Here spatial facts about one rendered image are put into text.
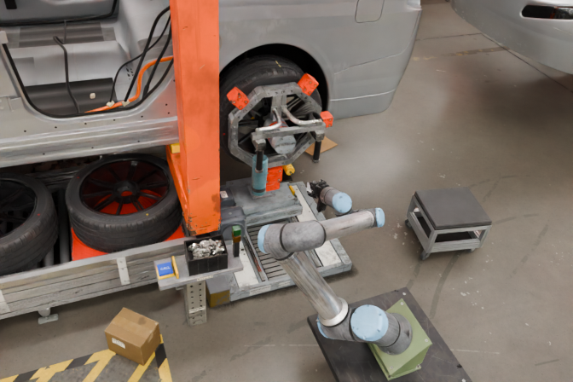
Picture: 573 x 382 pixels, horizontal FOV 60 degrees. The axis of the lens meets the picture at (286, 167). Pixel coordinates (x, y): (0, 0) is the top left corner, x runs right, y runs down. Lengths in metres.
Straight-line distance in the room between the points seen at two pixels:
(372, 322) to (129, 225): 1.37
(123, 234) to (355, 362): 1.38
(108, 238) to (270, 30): 1.42
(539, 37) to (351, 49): 1.95
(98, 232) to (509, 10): 3.54
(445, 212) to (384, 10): 1.32
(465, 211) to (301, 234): 1.70
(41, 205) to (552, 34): 3.80
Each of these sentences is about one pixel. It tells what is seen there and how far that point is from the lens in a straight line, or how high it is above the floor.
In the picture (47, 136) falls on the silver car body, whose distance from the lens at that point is 2.81.
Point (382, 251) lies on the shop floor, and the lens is 3.43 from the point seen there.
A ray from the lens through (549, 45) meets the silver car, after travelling 4.51.
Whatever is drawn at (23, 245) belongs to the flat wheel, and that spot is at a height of 0.46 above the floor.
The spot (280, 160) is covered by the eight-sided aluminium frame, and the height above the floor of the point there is 0.62.
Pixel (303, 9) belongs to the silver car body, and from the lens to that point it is 2.73.
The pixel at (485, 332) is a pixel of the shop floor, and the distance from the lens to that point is 3.26.
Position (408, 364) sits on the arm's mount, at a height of 0.38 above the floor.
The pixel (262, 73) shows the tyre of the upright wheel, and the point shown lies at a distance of 2.74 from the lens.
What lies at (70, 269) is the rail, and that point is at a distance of 2.82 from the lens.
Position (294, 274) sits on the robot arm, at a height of 0.83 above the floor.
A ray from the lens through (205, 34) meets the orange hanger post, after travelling 2.03.
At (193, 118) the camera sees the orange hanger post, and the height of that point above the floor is 1.25.
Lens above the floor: 2.46
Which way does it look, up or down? 38 degrees down
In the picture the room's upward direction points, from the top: 6 degrees clockwise
